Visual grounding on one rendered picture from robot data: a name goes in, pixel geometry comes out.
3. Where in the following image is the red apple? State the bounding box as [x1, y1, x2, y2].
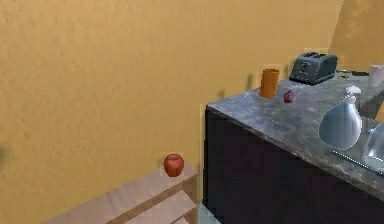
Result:
[163, 153, 185, 178]

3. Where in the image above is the orange cup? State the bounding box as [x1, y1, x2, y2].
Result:
[259, 68, 280, 99]

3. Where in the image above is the black cupboard with marble worktop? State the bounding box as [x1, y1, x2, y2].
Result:
[203, 70, 384, 224]

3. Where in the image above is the small purple round object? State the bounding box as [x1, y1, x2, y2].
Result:
[283, 89, 295, 104]

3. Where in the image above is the beige shelf unit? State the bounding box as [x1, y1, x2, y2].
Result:
[41, 162, 200, 224]

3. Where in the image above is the dark grey toaster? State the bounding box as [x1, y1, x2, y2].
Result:
[289, 52, 339, 85]

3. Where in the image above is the steel sink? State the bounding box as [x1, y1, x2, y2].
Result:
[331, 149, 384, 177]

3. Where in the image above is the clear glass vessel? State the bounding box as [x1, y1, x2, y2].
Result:
[362, 123, 384, 172]

